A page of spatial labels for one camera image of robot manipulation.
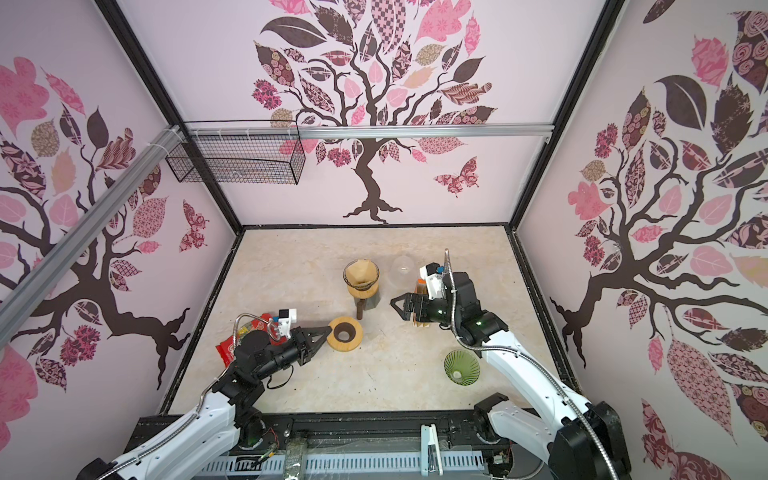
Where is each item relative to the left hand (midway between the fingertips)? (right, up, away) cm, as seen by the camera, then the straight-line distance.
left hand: (334, 336), depth 76 cm
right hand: (+18, +9, +1) cm, 21 cm away
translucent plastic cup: (+19, +16, +28) cm, 38 cm away
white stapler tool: (+24, -23, -5) cm, 34 cm away
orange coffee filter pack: (+25, +11, +15) cm, 31 cm away
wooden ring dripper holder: (+6, +9, +13) cm, 17 cm away
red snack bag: (-17, +4, -3) cm, 18 cm away
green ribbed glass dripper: (+35, -9, +3) cm, 36 cm away
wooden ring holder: (+3, 0, +2) cm, 4 cm away
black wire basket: (-34, +55, +18) cm, 67 cm away
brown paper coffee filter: (+6, +16, +12) cm, 21 cm away
